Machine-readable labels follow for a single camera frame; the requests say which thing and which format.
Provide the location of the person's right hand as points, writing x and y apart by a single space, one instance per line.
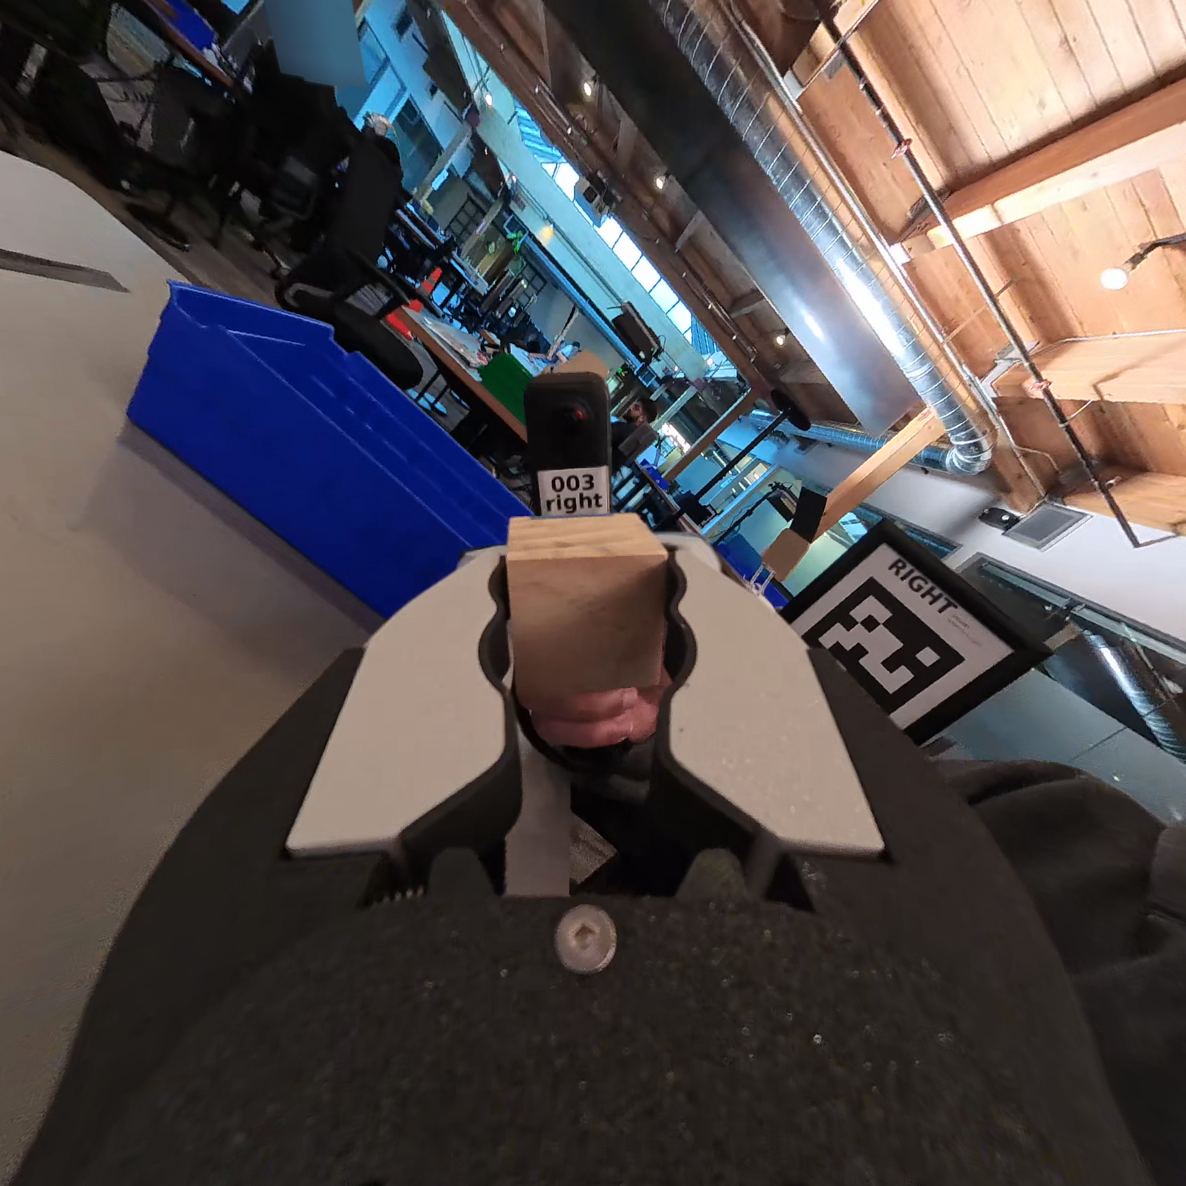
602 717

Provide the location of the black-framed marker sign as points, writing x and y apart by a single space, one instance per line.
908 640

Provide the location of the green box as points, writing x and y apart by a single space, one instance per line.
506 380

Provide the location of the blue plastic bin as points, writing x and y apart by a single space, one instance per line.
305 453

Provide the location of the grey desk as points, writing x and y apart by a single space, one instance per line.
139 648

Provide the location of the wooden board stand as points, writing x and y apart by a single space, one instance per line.
788 546

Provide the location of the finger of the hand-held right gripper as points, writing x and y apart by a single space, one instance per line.
478 559
709 546

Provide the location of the wooden block with blue stripe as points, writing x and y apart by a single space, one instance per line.
584 611

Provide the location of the black office chair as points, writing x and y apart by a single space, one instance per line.
185 120
362 240

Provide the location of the grey hooded sweatshirt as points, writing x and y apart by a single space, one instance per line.
1065 880

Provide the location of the silver ventilation duct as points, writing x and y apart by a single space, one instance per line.
833 260

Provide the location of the wooden-edged table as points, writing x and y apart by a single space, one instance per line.
454 370

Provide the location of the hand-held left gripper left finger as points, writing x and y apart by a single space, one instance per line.
399 741

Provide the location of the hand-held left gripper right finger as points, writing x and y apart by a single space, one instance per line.
768 741

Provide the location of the black light stand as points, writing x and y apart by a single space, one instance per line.
788 412

